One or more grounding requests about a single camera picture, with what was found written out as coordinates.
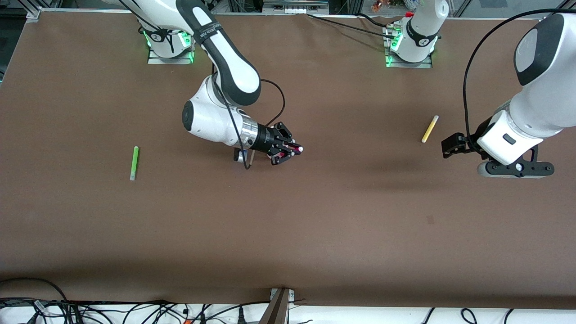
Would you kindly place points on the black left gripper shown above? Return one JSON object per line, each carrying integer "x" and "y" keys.
{"x": 468, "y": 145}

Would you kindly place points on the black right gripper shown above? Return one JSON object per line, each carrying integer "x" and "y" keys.
{"x": 268, "y": 137}

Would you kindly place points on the pink highlighter pen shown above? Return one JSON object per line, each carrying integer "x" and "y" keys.
{"x": 299, "y": 148}

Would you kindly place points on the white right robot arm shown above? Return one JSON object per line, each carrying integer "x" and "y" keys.
{"x": 225, "y": 54}

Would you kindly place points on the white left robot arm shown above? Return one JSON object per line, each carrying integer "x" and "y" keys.
{"x": 540, "y": 103}

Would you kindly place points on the yellow highlighter pen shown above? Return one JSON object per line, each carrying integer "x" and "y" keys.
{"x": 429, "y": 129}

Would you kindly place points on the grey power strip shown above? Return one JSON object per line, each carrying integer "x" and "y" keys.
{"x": 294, "y": 6}

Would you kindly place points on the green highlighter pen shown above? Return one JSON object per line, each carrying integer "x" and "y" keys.
{"x": 134, "y": 163}

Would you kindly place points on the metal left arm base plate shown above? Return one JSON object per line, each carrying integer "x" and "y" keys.
{"x": 405, "y": 65}

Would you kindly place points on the aluminium support post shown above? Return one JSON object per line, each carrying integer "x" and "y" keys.
{"x": 276, "y": 308}

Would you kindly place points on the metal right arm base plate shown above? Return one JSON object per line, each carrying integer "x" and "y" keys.
{"x": 157, "y": 60}

